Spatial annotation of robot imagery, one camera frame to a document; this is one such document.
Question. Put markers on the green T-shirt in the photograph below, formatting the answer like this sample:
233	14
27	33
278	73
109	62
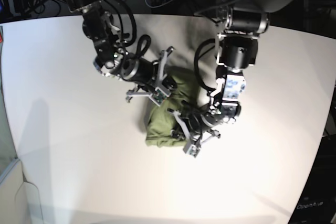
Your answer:
161	122

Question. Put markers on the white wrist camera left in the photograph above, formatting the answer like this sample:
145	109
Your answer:
192	149

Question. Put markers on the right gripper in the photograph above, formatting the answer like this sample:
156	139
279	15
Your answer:
149	76

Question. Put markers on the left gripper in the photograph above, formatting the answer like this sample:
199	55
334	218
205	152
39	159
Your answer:
195	125

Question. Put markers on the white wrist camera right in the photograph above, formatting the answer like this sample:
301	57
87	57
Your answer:
158	97

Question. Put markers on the black OpenArm base box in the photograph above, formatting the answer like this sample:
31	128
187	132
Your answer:
317	201

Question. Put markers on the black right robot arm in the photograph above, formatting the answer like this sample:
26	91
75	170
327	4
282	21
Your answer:
122	58

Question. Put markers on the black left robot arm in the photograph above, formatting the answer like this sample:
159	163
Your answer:
239	24

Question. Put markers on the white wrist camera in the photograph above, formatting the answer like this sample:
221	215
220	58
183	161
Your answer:
158	97
192	149

